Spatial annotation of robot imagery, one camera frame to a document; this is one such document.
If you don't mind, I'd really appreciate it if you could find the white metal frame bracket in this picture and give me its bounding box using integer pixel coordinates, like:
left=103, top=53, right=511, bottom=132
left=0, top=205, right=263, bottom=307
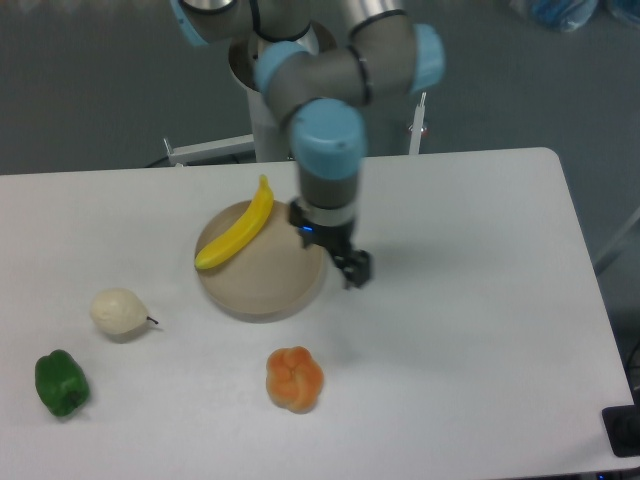
left=163, top=134, right=254, bottom=166

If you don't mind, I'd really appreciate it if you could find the yellow banana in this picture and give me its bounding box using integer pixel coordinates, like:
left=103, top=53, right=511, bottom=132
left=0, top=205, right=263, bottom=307
left=194, top=175, right=275, bottom=270

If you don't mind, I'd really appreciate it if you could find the beige round plate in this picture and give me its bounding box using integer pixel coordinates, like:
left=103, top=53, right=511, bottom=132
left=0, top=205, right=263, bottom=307
left=197, top=201, right=326, bottom=322

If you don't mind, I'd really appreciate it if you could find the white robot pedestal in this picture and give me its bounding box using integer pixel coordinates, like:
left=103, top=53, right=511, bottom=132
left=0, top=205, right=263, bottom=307
left=228, top=20, right=336, bottom=162

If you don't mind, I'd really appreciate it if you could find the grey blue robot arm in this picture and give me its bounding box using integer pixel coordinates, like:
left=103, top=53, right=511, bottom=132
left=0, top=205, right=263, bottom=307
left=171, top=1, right=446, bottom=288

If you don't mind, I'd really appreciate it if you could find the blue plastic bag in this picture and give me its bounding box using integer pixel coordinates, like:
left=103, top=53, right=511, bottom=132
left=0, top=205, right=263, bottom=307
left=528, top=0, right=598, bottom=33

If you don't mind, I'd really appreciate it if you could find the black device at edge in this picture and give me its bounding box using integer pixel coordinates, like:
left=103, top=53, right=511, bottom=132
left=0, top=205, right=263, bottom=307
left=602, top=405, right=639, bottom=458

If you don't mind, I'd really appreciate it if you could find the white pear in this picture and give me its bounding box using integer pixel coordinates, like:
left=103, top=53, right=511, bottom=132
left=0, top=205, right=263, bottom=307
left=89, top=287, right=159, bottom=343

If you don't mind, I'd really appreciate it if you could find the white upright post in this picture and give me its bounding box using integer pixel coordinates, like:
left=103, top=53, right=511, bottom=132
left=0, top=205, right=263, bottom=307
left=408, top=91, right=428, bottom=155

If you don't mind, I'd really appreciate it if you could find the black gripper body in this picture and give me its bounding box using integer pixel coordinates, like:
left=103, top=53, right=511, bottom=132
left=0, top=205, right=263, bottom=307
left=288, top=198, right=356, bottom=258

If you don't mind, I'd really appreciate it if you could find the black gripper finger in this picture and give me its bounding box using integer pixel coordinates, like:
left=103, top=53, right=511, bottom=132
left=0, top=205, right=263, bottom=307
left=333, top=255, right=352, bottom=290
left=351, top=250, right=373, bottom=288

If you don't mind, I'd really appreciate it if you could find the green bell pepper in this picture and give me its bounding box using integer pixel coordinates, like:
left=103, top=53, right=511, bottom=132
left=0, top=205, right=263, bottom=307
left=34, top=349, right=91, bottom=418

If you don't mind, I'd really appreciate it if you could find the orange knotted bread roll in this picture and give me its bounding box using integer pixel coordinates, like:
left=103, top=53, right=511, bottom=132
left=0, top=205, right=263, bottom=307
left=265, top=346, right=324, bottom=414

